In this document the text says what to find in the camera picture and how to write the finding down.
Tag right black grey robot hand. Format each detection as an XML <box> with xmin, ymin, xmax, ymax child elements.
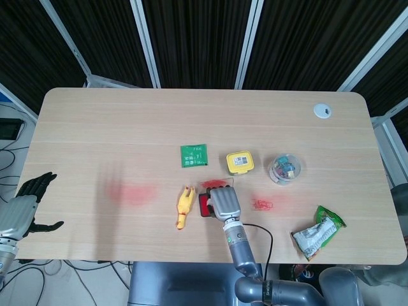
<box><xmin>205</xmin><ymin>186</ymin><xmax>242</xmax><ymax>224</ymax></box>

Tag left black grey robot hand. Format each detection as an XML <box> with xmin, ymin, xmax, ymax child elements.
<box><xmin>0</xmin><ymin>171</ymin><xmax>64</xmax><ymax>240</ymax></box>

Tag red ink pad case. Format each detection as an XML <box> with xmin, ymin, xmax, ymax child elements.
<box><xmin>198</xmin><ymin>178</ymin><xmax>235</xmax><ymax>219</ymax></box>

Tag yellow rubber chicken toy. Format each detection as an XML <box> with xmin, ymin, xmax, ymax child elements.
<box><xmin>175</xmin><ymin>185</ymin><xmax>196</xmax><ymax>231</ymax></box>

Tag yellow lidded box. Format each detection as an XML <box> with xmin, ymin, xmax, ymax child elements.
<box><xmin>225</xmin><ymin>150</ymin><xmax>255</xmax><ymax>176</ymax></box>

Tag green square sachet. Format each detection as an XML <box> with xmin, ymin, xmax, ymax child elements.
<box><xmin>180</xmin><ymin>143</ymin><xmax>208</xmax><ymax>168</ymax></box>

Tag clear jar of clips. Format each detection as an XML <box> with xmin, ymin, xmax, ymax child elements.
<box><xmin>268</xmin><ymin>153</ymin><xmax>303</xmax><ymax>186</ymax></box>

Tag black flat device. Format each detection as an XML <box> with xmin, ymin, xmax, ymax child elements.
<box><xmin>0</xmin><ymin>118</ymin><xmax>26</xmax><ymax>140</ymax></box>

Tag grey robot torso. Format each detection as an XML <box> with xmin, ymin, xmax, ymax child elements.
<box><xmin>127</xmin><ymin>261</ymin><xmax>265</xmax><ymax>306</ymax></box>

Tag green white snack bag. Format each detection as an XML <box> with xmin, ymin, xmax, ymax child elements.
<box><xmin>290</xmin><ymin>205</ymin><xmax>347</xmax><ymax>263</ymax></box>

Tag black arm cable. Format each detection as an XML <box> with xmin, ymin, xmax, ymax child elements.
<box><xmin>243</xmin><ymin>223</ymin><xmax>275</xmax><ymax>279</ymax></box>

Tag black floor cables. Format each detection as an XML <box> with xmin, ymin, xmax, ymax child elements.
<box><xmin>0</xmin><ymin>140</ymin><xmax>131</xmax><ymax>306</ymax></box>

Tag white blue frame rail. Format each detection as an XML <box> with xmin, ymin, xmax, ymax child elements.
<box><xmin>0</xmin><ymin>82</ymin><xmax>40</xmax><ymax>124</ymax></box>

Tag white cable grommet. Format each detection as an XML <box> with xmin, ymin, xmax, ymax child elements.
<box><xmin>312</xmin><ymin>103</ymin><xmax>332</xmax><ymax>119</ymax></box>

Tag white partition post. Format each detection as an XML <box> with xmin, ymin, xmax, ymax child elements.
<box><xmin>40</xmin><ymin>0</ymin><xmax>94</xmax><ymax>79</ymax></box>
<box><xmin>337</xmin><ymin>9</ymin><xmax>408</xmax><ymax>92</ymax></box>
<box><xmin>129</xmin><ymin>0</ymin><xmax>161</xmax><ymax>89</ymax></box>
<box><xmin>235</xmin><ymin>0</ymin><xmax>264</xmax><ymax>89</ymax></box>

